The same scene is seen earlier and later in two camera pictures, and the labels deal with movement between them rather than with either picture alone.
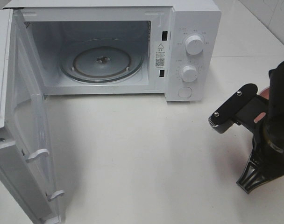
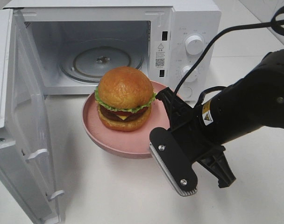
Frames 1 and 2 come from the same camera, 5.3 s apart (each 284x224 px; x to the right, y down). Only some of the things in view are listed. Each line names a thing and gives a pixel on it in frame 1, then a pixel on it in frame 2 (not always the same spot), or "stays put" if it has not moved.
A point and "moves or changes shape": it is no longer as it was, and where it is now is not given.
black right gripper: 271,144 -> 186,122
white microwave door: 20,143 stays put
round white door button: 185,92 stays put
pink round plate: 265,93 moves or changes shape
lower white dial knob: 189,73 stays put
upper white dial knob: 194,45 stays put
